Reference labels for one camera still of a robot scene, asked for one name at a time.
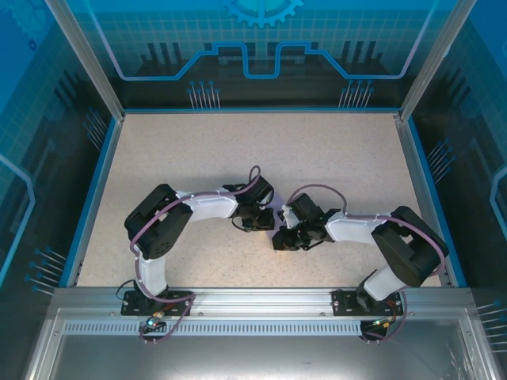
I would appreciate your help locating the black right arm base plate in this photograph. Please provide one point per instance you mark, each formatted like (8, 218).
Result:
(342, 302)

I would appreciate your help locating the grey metal tray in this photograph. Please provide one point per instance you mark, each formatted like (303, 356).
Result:
(253, 356)

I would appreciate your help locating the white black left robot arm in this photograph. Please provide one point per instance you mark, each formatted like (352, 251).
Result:
(156, 229)

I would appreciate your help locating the blue grid print side panel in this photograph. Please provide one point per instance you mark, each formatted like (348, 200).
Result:
(475, 178)
(35, 158)

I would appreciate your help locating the aluminium side rail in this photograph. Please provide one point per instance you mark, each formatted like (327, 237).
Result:
(105, 178)
(424, 198)

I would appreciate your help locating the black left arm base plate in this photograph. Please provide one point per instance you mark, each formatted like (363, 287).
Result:
(178, 305)

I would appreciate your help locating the aluminium frame post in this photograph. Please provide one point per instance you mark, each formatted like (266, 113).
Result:
(431, 59)
(87, 59)

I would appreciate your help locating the aluminium mounting rail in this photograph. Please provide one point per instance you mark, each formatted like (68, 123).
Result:
(261, 301)

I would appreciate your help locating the dark circuit print wall panel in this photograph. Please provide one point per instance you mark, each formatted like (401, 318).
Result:
(253, 87)

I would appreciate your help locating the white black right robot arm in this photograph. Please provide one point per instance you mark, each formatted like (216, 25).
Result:
(408, 249)

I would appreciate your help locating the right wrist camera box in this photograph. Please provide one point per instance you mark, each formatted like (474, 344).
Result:
(286, 217)

